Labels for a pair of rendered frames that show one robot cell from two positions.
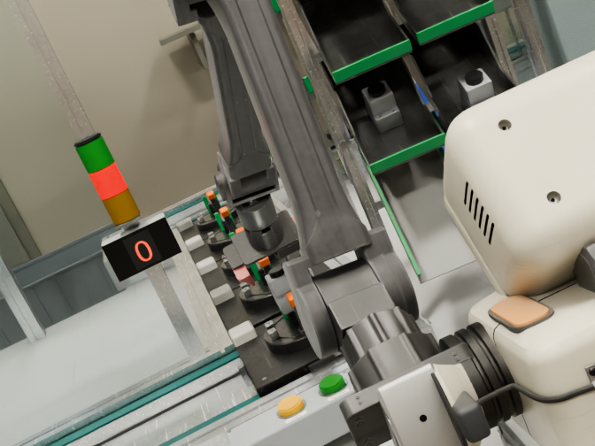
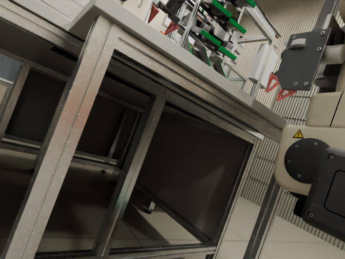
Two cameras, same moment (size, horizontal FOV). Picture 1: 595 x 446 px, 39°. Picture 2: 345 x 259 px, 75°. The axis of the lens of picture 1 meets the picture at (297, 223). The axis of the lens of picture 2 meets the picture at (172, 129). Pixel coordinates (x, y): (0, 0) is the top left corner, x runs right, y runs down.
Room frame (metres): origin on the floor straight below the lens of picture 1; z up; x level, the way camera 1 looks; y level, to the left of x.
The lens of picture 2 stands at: (0.38, 0.40, 0.67)
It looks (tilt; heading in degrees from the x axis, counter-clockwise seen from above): 2 degrees up; 328
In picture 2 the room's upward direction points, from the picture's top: 20 degrees clockwise
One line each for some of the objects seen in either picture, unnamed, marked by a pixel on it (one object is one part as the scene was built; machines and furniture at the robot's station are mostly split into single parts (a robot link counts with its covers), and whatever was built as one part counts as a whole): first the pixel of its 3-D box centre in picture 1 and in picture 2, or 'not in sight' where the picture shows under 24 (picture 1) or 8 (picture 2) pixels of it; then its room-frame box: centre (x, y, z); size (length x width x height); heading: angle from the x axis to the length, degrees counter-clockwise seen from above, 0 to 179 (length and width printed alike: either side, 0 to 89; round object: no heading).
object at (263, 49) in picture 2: not in sight; (252, 95); (2.15, -1.56, 1.43); 0.30 x 0.09 x 1.13; 98
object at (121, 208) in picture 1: (120, 206); not in sight; (1.45, 0.27, 1.29); 0.05 x 0.05 x 0.05
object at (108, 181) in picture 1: (108, 180); not in sight; (1.45, 0.27, 1.34); 0.05 x 0.05 x 0.05
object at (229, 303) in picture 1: (266, 272); not in sight; (1.61, 0.10, 1.01); 0.24 x 0.24 x 0.13; 8
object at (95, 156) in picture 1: (95, 154); not in sight; (1.45, 0.27, 1.39); 0.05 x 0.05 x 0.05
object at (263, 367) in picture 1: (306, 335); not in sight; (1.36, 0.06, 0.96); 0.24 x 0.24 x 0.02; 8
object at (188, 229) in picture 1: (214, 206); not in sight; (2.34, 0.20, 1.01); 0.24 x 0.24 x 0.13; 8
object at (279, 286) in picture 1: (282, 285); not in sight; (1.37, 0.07, 1.06); 0.08 x 0.04 x 0.07; 7
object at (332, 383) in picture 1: (332, 386); not in sight; (1.14, 0.05, 0.96); 0.04 x 0.04 x 0.02
